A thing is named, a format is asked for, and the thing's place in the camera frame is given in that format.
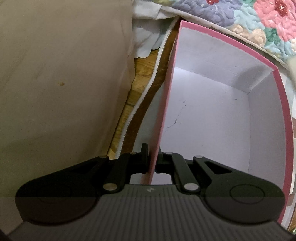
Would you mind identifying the floral quilted blanket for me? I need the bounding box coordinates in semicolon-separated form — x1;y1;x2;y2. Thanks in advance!
168;1;295;68

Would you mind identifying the pink cardboard box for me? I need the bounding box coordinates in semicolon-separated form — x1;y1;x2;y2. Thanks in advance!
132;20;295;225

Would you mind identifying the beige cardboard panel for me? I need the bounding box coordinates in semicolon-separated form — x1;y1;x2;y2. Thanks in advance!
0;0;136;235

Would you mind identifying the white bed sheet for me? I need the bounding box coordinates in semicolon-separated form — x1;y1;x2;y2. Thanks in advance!
132;1;179;59

